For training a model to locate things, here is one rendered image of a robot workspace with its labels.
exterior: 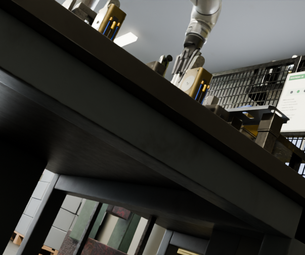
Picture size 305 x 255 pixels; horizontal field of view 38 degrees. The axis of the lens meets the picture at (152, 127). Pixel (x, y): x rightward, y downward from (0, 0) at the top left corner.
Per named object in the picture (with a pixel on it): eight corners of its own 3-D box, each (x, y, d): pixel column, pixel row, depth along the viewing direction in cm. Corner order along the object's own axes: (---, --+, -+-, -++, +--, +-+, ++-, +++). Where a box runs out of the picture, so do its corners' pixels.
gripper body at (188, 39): (181, 36, 175) (173, 55, 173) (195, 31, 168) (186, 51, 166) (194, 46, 179) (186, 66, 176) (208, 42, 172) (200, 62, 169)
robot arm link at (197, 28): (199, 17, 169) (194, 31, 167) (215, 32, 174) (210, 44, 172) (184, 23, 177) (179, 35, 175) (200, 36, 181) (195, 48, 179)
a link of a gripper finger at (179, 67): (185, 49, 171) (183, 49, 172) (173, 74, 169) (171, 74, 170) (192, 54, 173) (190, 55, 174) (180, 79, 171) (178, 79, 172)
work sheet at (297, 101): (311, 131, 178) (331, 66, 187) (267, 132, 197) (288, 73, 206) (313, 133, 179) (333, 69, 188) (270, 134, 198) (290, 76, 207)
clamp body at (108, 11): (62, 106, 115) (116, -1, 125) (46, 109, 125) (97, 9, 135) (83, 118, 118) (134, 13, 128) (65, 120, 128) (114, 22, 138)
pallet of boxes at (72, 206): (81, 272, 642) (116, 192, 678) (27, 251, 600) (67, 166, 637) (50, 254, 749) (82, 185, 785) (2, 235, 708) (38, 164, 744)
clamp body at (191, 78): (166, 164, 130) (207, 65, 140) (144, 163, 139) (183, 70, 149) (182, 174, 133) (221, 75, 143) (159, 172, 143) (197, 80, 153)
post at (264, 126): (246, 197, 130) (275, 112, 138) (233, 196, 134) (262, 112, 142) (256, 204, 132) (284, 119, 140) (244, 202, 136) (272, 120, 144)
